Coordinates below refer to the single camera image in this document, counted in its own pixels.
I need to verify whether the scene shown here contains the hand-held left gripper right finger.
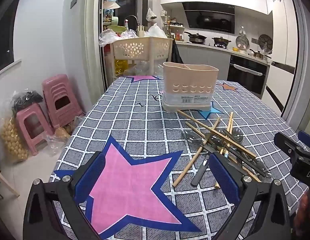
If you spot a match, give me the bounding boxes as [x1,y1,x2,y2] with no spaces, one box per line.
[209,152,299,240]

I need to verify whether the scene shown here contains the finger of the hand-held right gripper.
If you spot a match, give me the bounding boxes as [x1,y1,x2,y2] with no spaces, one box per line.
[274,131,307,157]
[297,129,310,145]

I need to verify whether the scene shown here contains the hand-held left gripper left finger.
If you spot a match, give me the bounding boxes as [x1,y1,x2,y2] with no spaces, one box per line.
[22,151,107,240]

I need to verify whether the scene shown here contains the pile of wooden chopsticks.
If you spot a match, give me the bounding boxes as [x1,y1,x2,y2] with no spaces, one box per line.
[172,110,262,189]

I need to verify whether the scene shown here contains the beige plastic utensil holder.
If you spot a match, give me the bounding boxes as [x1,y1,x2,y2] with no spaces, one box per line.
[162,61,219,112]

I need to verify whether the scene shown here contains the clear plastic bag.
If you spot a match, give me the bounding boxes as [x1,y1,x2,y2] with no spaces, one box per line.
[44,126,72,155]

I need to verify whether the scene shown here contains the checked star print tablecloth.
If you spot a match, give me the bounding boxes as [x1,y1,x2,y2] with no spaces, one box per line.
[49,75,310,240]

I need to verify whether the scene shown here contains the black built-in oven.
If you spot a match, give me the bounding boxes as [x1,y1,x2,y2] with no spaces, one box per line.
[227,55,270,98]

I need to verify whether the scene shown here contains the bag of yellow balls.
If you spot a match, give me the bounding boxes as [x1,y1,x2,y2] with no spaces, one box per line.
[0,116,29,163]

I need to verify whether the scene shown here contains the small pink stool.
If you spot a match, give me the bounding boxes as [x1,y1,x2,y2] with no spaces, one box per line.
[16,102,54,155]

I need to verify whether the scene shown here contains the tall stack of pink stools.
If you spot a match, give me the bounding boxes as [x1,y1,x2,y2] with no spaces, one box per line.
[42,74,84,129]

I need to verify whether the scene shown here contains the white tall cabinet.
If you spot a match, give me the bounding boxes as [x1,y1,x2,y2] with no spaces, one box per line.
[261,0,299,117]

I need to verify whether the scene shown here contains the black plastic bag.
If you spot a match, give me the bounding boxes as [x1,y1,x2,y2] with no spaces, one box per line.
[11,90,43,112]

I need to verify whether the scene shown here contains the round dark steamer rack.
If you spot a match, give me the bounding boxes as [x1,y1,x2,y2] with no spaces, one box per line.
[258,34,273,53]

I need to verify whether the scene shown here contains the yellow oil bottle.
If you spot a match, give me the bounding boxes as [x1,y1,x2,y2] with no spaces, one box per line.
[114,59,132,77]

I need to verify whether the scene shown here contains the round metal steamer rack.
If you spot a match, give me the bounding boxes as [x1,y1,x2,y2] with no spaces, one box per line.
[235,35,250,49]

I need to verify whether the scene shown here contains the black wok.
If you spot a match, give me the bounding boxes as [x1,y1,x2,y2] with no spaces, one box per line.
[184,31,207,43]
[211,36,232,46]

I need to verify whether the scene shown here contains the black cloth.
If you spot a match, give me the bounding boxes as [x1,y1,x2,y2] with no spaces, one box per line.
[170,44,184,64]

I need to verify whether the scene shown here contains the beige perforated storage cart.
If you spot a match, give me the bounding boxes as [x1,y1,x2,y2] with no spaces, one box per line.
[109,37,173,87]

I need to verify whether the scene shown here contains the crumpled clear plastic bags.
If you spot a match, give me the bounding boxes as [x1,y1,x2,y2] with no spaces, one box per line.
[99,29,138,47]

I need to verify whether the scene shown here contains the green bowl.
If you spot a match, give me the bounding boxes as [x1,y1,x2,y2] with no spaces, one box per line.
[106,25,128,33]

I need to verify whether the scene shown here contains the black range hood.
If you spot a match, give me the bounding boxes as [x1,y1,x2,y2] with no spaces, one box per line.
[182,2,235,33]

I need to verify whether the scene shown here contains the condiment rack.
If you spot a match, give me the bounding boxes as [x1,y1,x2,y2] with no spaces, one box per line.
[167,16,184,42]

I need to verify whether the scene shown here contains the white plastic bag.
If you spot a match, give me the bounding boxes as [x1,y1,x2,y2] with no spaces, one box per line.
[145,23,168,39]

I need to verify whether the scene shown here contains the dark window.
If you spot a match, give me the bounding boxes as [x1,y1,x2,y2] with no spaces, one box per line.
[0,2,17,70]

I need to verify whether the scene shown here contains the kitchen faucet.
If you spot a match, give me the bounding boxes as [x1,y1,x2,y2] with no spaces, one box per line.
[125,15,140,30]

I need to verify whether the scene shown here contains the hanging plastic bag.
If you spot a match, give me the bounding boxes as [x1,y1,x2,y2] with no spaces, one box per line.
[146,7,158,22]

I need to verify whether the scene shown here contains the wooden frame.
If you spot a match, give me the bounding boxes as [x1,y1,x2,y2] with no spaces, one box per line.
[0,166,20,198]

